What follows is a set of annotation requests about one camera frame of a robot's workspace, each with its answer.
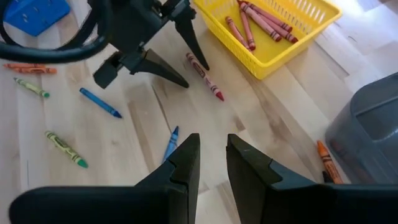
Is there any orange crayon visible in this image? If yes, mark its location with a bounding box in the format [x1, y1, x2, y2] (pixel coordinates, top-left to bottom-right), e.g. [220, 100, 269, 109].
[2, 63, 47, 70]
[12, 67, 58, 75]
[316, 140, 344, 185]

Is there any yellow perforated plastic basket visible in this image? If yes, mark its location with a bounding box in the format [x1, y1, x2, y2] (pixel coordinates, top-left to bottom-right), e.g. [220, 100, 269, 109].
[192, 0, 343, 80]

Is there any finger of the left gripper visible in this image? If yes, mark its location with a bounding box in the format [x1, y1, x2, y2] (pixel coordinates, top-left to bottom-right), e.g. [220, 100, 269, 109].
[132, 48, 190, 89]
[174, 17, 210, 71]

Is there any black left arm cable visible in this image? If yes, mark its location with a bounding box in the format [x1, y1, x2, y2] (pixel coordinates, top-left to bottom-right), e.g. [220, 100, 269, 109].
[0, 0, 110, 65]

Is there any blue crayon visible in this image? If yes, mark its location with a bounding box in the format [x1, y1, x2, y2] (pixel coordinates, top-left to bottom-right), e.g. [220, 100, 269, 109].
[78, 87, 123, 119]
[162, 125, 180, 164]

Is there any green crayon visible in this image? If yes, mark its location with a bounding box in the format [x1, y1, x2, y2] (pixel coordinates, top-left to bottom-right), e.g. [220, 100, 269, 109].
[13, 77, 51, 99]
[44, 130, 90, 169]

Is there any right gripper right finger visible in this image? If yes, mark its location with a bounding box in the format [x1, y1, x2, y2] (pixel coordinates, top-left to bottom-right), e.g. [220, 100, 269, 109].
[226, 134, 398, 224]

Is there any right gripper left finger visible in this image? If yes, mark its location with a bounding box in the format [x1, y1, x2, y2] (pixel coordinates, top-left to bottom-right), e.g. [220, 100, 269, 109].
[9, 133, 200, 224]

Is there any grey plastic bin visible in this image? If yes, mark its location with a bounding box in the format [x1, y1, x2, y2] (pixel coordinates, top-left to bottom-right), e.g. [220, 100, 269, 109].
[325, 72, 398, 186]

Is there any blue perforated plastic basket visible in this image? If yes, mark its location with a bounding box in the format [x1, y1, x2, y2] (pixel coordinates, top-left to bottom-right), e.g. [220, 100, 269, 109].
[2, 0, 72, 37]

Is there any red crayon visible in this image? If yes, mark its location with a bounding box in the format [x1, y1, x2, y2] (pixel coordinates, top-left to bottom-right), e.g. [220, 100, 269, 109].
[225, 16, 252, 51]
[248, 2, 294, 34]
[238, 0, 283, 43]
[259, 14, 299, 44]
[239, 9, 257, 52]
[185, 52, 225, 102]

